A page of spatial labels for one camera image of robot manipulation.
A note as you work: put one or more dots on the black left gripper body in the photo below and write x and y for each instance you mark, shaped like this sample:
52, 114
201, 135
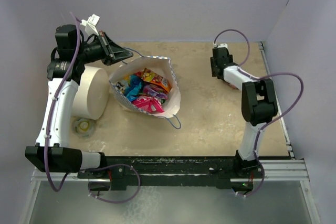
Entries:
95, 51

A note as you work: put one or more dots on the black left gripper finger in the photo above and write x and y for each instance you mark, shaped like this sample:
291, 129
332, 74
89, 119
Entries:
116, 49
120, 56

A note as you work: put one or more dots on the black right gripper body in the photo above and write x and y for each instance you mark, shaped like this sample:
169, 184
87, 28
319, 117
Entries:
213, 65

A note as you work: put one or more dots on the blue checkered paper bag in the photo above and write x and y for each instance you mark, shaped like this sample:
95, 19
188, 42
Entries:
160, 65

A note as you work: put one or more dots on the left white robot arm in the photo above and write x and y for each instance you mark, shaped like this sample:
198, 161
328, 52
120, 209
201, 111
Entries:
51, 152

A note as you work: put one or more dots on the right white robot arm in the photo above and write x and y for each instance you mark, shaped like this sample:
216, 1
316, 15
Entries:
258, 105

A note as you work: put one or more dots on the blue snack wrapper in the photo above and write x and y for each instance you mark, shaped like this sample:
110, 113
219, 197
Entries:
134, 87

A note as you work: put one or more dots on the orange snack packet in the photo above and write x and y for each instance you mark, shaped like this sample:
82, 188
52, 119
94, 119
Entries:
152, 77

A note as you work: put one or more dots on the white round container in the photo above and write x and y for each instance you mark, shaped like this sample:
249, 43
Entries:
87, 99

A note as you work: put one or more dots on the pink snack packet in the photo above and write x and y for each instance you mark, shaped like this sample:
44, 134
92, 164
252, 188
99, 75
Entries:
148, 104

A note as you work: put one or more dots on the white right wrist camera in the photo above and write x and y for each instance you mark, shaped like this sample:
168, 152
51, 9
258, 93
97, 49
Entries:
220, 44

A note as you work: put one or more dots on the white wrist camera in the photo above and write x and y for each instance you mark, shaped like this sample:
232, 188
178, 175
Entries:
220, 44
90, 24

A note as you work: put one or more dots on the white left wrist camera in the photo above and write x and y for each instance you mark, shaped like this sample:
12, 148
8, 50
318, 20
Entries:
90, 24

